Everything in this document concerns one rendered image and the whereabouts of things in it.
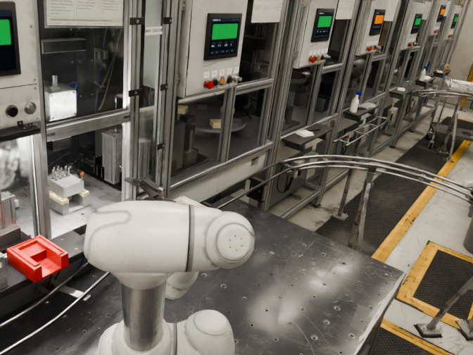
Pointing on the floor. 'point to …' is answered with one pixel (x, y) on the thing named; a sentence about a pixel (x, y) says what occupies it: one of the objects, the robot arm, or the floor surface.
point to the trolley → (443, 110)
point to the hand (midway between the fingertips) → (131, 191)
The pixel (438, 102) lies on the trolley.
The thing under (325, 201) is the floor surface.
